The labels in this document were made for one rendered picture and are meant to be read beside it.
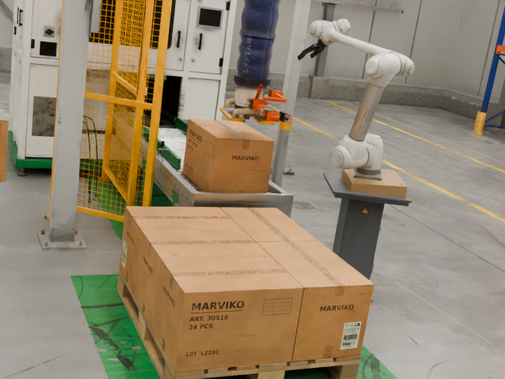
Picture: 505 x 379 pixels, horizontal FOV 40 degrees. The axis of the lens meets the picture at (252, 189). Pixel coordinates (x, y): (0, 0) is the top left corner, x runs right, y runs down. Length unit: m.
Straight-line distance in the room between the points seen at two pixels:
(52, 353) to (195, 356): 0.79
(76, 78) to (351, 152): 1.85
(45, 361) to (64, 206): 1.59
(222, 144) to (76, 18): 1.23
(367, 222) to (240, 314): 1.56
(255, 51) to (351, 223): 1.26
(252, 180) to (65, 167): 1.27
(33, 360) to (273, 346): 1.17
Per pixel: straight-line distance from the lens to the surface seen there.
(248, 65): 4.39
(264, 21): 4.35
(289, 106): 7.64
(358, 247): 4.61
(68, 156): 4.85
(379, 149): 4.48
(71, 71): 4.74
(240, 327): 3.30
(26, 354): 3.68
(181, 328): 3.19
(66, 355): 3.68
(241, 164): 4.50
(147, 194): 5.10
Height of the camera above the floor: 1.83
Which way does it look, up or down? 15 degrees down
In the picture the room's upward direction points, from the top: 8 degrees clockwise
